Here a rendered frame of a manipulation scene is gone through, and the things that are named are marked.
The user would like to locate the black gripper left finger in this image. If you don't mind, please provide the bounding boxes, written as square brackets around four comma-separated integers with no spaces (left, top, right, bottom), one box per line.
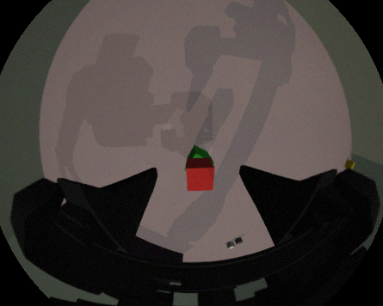
[57,168,158,254]

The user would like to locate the yellow cube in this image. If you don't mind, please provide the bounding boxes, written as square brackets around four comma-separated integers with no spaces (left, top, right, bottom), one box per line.
[344,160,354,169]

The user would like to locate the red block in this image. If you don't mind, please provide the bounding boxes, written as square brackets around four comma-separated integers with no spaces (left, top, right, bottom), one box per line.
[187,157,214,191]

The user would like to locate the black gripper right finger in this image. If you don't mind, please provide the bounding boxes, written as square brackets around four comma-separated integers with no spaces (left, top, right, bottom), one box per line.
[239,166,337,246]

